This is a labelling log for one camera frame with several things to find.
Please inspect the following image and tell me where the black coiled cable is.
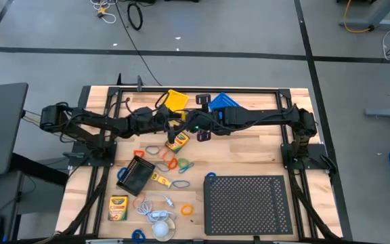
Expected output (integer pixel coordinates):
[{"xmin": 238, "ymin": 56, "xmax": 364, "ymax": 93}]
[{"xmin": 127, "ymin": 1, "xmax": 144, "ymax": 31}]

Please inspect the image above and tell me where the black table frame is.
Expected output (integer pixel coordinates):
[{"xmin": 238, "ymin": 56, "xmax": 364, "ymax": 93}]
[{"xmin": 78, "ymin": 85, "xmax": 318, "ymax": 243}]

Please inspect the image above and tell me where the black mesh bin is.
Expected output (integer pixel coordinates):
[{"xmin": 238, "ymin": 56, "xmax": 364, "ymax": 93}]
[{"xmin": 116, "ymin": 155, "xmax": 156, "ymax": 197}]

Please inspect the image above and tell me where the yellow coil wristband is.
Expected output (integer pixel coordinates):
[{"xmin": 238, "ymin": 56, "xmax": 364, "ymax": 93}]
[{"xmin": 180, "ymin": 203, "xmax": 195, "ymax": 217}]

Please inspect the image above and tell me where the blue plastic basket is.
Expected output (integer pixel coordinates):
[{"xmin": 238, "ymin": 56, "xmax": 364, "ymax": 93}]
[{"xmin": 207, "ymin": 91, "xmax": 242, "ymax": 113}]

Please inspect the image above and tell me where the yellow plastic basket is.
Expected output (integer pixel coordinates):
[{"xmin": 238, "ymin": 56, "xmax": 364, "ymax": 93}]
[{"xmin": 162, "ymin": 89, "xmax": 190, "ymax": 119}]

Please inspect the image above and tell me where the white cable bundle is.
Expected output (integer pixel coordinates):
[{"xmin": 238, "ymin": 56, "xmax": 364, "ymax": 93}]
[{"xmin": 89, "ymin": 0, "xmax": 117, "ymax": 24}]

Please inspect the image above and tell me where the small yellow crayon pack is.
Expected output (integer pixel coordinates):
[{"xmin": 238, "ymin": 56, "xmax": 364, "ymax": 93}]
[{"xmin": 150, "ymin": 171, "xmax": 173, "ymax": 189}]

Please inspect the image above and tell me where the black perforated metal riser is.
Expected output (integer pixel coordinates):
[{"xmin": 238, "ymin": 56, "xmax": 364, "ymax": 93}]
[{"xmin": 202, "ymin": 174, "xmax": 295, "ymax": 237}]

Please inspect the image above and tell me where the long black floor cable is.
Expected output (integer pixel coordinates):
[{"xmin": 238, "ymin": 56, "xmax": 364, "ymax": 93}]
[{"xmin": 113, "ymin": 0, "xmax": 163, "ymax": 86}]

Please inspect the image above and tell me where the white power cord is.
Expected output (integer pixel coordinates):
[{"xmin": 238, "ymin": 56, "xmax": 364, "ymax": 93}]
[{"xmin": 135, "ymin": 192, "xmax": 177, "ymax": 224}]

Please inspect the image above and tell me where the black cable sleeve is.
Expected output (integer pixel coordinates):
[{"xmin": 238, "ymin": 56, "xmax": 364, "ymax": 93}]
[
  {"xmin": 288, "ymin": 169, "xmax": 340, "ymax": 240},
  {"xmin": 59, "ymin": 167, "xmax": 111, "ymax": 238}
]

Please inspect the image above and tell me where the grey desk leg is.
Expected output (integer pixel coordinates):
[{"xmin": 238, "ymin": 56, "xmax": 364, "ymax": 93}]
[{"xmin": 339, "ymin": 0, "xmax": 390, "ymax": 31}]

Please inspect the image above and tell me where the large crayon box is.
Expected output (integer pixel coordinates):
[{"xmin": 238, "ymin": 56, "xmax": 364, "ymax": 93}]
[
  {"xmin": 164, "ymin": 131, "xmax": 191, "ymax": 154},
  {"xmin": 108, "ymin": 194, "xmax": 129, "ymax": 222}
]

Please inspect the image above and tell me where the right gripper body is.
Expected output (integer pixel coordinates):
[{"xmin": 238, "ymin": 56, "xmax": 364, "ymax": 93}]
[{"xmin": 184, "ymin": 103, "xmax": 223, "ymax": 134}]

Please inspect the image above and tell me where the silver metal bar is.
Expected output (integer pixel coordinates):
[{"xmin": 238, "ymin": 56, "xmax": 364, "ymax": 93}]
[{"xmin": 85, "ymin": 238, "xmax": 125, "ymax": 244}]

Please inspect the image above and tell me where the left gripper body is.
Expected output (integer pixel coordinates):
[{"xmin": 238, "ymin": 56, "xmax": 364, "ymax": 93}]
[{"xmin": 154, "ymin": 108, "xmax": 184, "ymax": 145}]

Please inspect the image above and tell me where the thin orange rubber band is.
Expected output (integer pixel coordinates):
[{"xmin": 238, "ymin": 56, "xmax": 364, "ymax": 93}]
[{"xmin": 132, "ymin": 192, "xmax": 147, "ymax": 209}]

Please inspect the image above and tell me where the yellow floor cable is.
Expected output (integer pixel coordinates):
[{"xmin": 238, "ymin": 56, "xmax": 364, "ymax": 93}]
[{"xmin": 343, "ymin": 0, "xmax": 372, "ymax": 34}]

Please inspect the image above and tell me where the grey desk foot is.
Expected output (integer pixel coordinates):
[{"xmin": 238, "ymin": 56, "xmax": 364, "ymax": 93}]
[{"xmin": 365, "ymin": 106, "xmax": 390, "ymax": 119}]

